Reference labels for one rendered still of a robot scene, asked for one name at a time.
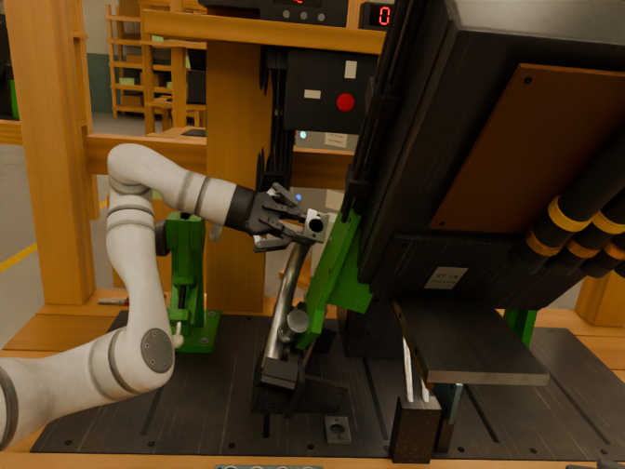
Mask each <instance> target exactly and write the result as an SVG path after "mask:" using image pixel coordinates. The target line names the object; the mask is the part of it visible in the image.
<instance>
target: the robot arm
mask: <svg viewBox="0 0 625 469"><path fill-rule="evenodd" d="M107 167H108V176H109V191H110V205H109V208H108V213H107V231H106V247H107V252H108V256H109V259H110V261H111V263H112V265H113V268H114V269H115V271H116V272H117V273H118V274H119V276H120V277H121V279H122V281H123V282H124V284H125V286H126V290H127V293H128V298H129V312H128V320H127V325H126V326H125V327H122V328H119V329H117V330H114V331H112V332H109V333H107V334H105V335H102V336H100V337H98V338H97V339H95V340H93V341H91V342H88V343H85V344H82V345H80V346H77V347H75V348H73V349H70V350H67V351H64V352H61V353H58V354H55V355H50V356H46V357H41V358H20V357H0V452H1V451H3V450H5V449H8V448H10V447H12V446H14V445H15V444H17V443H19V442H21V440H23V439H25V438H26V437H28V436H30V435H32V434H33V433H35V432H36V431H38V430H39V429H41V428H42V427H43V426H45V425H46V424H48V423H50V422H52V421H54V420H56V419H57V418H60V417H62V416H65V415H68V414H71V413H75V412H77V411H80V410H84V409H91V408H95V407H98V406H102V405H106V404H111V403H115V402H119V401H123V400H126V399H129V398H131V397H134V396H137V395H142V394H145V393H147V392H150V391H152V390H155V389H157V388H159V387H161V386H163V385H164V384H165V383H167V381H168V380H169V379H170V377H171V375H172V373H173V370H174V365H175V350H174V342H173V337H172V331H171V327H170V323H169V318H168V314H167V309H166V301H165V296H164V292H163V289H162V284H161V280H160V275H159V271H158V266H157V259H156V250H155V224H154V212H153V189H154V190H155V191H157V192H158V193H159V194H160V195H161V196H162V197H163V200H164V202H165V204H166V205H167V206H168V207H170V208H174V209H176V210H179V211H183V212H186V213H189V214H192V215H195V216H197V217H200V218H202V219H204V220H206V221H210V222H213V223H212V226H211V229H210V232H209V235H208V236H209V238H210V239H211V240H214V241H218V242H219V238H220V235H221V232H222V229H223V226H226V227H229V228H232V229H234V230H237V231H241V232H246V233H247V234H249V235H250V236H252V237H253V240H254V245H255V246H254V248H253V250H254V252H256V253H260V252H268V251H276V250H284V249H286V248H287V247H288V245H289V244H290V243H291V242H295V243H298V244H301V245H303V246H306V247H309V246H310V245H312V246H313V245H314V244H315V243H316V242H314V241H311V240H308V239H305V238H302V237H301V235H302V233H301V232H295V231H293V230H291V229H289V228H287V227H285V226H284V225H283V224H282V223H280V222H279V219H280V220H284V219H287V220H292V221H298V222H299V223H303V224H304V222H305V219H306V215H307V213H305V212H302V211H301V210H300V208H299V203H300V201H299V200H298V199H297V198H296V197H295V196H294V195H292V194H291V193H290V192H289V191H288V190H286V189H285V188H284V187H283V186H282V185H280V184H279V183H278V182H274V183H273V186H272V188H271V189H270V190H269V191H268V192H267V193H265V192H262V193H258V192H256V191H254V190H252V189H249V188H246V187H244V186H241V185H238V184H235V183H232V182H229V181H224V180H221V179H216V178H211V177H207V176H205V175H202V174H199V173H196V172H193V171H190V170H186V169H184V168H182V167H180V166H178V165H177V164H175V163H174V162H172V161H170V160H169V159H167V158H165V157H164V156H162V155H160V154H159V153H157V152H155V151H154V150H152V149H150V148H147V147H145V146H142V145H139V144H135V143H125V144H120V145H117V146H115V147H114V148H112V149H111V151H110V152H109V154H108V159H107ZM273 198H275V199H277V198H278V199H279V200H280V201H281V202H283V203H284V205H280V204H277V203H276V202H275V201H274V200H273ZM267 234H270V235H273V236H275V237H280V238H282V239H274V240H266V238H262V237H261V236H262V235H267Z"/></svg>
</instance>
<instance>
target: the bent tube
mask: <svg viewBox="0 0 625 469"><path fill-rule="evenodd" d="M316 216H319V218H317V217H316ZM329 217H330V216H329V215H327V214H325V213H322V212H319V211H316V210H312V209H308V211H307V215H306V219H305V222H304V227H303V230H302V235H301V237H302V238H305V239H308V240H311V241H314V242H317V243H320V244H324V243H325V238H326V230H327V226H328V221H329ZM313 236H314V237H313ZM311 246H312V245H310V246H309V247H306V246H303V245H301V244H298V243H295V245H294V247H293V248H292V250H291V253H290V256H289V258H288V261H287V264H286V268H285V271H284V274H283V278H282V281H281V285H280V288H279V292H278V297H277V301H276V305H275V308H274V313H273V320H272V324H271V328H270V332H269V336H268V340H267V344H266V348H265V352H264V357H263V360H262V364H261V368H262V369H263V366H264V361H265V357H266V356H268V357H272V358H275V359H279V360H280V358H281V354H282V350H283V345H284V343H283V342H281V341H280V340H279V339H278V336H277V329H278V327H279V326H280V325H281V324H282V323H283V322H285V321H286V318H287V316H288V315H289V313H290V311H291V306H292V302H293V298H294V293H295V289H296V285H297V282H298V279H299V273H300V270H301V267H302V265H303V263H304V260H305V258H306V256H307V254H308V251H309V249H310V248H311Z"/></svg>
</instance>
